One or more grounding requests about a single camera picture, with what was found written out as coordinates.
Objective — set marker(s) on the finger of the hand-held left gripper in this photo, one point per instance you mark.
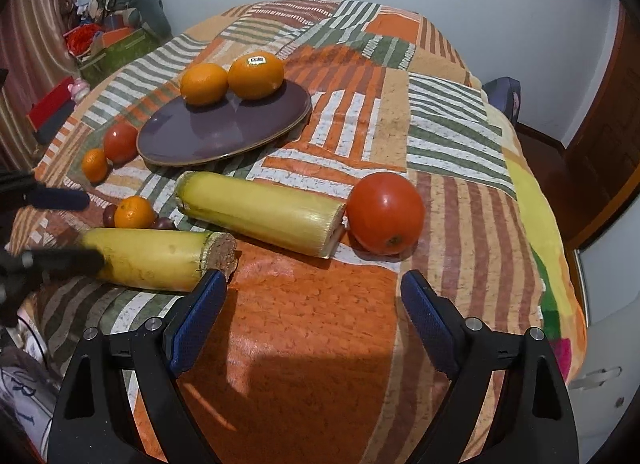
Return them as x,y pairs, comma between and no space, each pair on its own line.
67,262
62,198

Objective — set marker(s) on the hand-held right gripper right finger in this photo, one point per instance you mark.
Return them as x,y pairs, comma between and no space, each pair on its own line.
430,324

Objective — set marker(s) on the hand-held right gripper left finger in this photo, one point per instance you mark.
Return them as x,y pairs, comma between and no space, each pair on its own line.
200,319

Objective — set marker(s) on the short yellow corn cob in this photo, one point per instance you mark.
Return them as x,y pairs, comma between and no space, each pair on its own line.
150,259

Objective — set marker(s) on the small tangerine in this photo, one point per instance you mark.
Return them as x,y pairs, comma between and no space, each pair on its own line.
94,165

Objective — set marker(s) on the dark red grape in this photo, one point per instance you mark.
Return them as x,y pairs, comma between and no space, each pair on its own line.
164,223
108,215

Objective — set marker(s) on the medium tangerine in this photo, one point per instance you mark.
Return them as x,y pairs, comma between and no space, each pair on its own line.
134,212

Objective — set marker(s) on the small red tomato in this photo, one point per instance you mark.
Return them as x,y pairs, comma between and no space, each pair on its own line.
120,143

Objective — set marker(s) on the white printed cloth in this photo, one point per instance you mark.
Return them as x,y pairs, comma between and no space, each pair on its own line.
22,394

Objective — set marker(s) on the red flat box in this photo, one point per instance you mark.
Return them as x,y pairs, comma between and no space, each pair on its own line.
50,103

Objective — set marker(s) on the patchwork striped blanket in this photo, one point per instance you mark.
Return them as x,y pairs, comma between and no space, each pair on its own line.
320,324

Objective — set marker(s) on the pink toy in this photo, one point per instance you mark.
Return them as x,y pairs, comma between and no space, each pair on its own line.
80,89

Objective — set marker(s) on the large red tomato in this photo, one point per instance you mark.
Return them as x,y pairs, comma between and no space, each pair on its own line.
385,212

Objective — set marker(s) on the long yellow corn cob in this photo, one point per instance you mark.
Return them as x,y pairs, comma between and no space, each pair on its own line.
260,211

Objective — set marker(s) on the green cardboard box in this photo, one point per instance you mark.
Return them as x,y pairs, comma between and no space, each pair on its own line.
117,53

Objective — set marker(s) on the striped brown curtain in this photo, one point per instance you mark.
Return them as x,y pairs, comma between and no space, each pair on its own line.
30,44

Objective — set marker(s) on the red crumpled bag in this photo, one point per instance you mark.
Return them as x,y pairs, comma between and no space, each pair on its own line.
82,40

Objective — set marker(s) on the purple oval plate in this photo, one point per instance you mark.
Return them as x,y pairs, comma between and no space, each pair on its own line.
220,129

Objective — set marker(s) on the white cabinet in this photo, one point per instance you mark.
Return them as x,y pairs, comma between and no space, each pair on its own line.
607,334

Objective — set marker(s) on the plain orange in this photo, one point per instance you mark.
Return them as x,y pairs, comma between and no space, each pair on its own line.
204,84

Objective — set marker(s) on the grey-green pillow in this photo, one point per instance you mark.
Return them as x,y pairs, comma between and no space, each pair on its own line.
150,12

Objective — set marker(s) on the orange with sticker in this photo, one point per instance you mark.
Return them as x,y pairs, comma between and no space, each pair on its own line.
256,75

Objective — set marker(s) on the blue bag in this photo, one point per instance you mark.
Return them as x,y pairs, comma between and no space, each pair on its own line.
502,94

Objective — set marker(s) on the wooden door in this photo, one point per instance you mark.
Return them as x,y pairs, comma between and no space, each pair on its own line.
607,134

